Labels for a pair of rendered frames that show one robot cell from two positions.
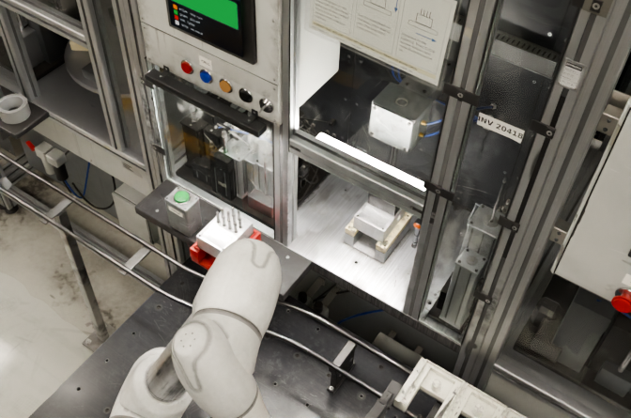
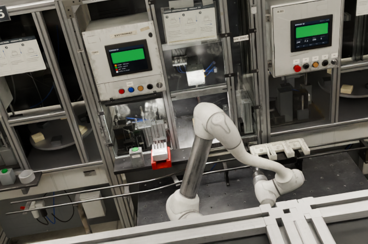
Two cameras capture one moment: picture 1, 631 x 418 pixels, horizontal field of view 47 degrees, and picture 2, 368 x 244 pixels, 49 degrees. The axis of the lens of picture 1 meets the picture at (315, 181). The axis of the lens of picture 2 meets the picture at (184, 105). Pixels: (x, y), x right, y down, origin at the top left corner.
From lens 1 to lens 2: 1.40 m
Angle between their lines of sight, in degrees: 30
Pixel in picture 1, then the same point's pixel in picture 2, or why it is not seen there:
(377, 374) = (236, 172)
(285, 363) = (206, 189)
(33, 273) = not seen: outside the picture
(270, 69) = (158, 68)
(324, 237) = (188, 139)
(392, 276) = not seen: hidden behind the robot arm
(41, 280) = not seen: outside the picture
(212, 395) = (233, 132)
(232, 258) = (202, 105)
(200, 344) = (222, 115)
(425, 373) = (255, 149)
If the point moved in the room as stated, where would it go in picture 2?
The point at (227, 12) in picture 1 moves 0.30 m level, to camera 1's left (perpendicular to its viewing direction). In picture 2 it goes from (139, 54) to (93, 72)
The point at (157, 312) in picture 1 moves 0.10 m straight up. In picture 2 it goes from (146, 207) to (143, 196)
